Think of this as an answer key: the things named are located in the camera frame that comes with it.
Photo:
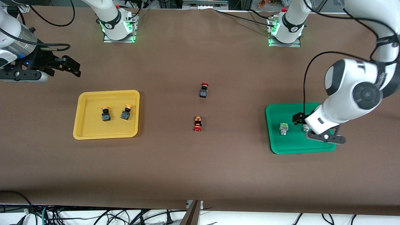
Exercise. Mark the small metal bracket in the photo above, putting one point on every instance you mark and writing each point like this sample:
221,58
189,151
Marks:
200,204

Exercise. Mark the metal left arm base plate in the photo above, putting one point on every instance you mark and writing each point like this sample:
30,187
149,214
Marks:
282,44

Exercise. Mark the yellow push button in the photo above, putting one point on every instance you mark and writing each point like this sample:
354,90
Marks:
126,113
106,114

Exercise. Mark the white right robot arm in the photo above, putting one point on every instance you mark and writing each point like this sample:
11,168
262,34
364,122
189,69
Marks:
109,18

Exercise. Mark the red button, dark blue body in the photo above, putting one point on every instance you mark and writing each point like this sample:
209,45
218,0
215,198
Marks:
203,90

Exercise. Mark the red button, orange body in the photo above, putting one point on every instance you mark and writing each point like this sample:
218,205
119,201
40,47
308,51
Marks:
197,123

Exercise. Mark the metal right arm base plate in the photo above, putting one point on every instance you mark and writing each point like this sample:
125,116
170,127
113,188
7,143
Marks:
107,40

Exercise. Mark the brown table cover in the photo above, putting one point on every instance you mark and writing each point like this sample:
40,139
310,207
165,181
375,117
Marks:
200,175

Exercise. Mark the green white push button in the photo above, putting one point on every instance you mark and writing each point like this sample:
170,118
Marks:
305,128
283,128

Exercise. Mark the yellow plastic tray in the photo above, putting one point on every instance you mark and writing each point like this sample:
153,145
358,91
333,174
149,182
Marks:
93,128

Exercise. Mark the green plastic tray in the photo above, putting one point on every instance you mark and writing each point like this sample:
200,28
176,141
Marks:
290,143

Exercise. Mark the aluminium frame profile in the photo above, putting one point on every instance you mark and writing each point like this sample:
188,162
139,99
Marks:
204,3

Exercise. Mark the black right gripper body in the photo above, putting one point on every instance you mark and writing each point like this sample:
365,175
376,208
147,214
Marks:
40,61

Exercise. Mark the wooden post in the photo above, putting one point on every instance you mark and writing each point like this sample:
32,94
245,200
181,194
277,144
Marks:
191,215

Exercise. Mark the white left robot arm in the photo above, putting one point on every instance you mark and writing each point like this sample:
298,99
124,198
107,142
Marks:
353,87

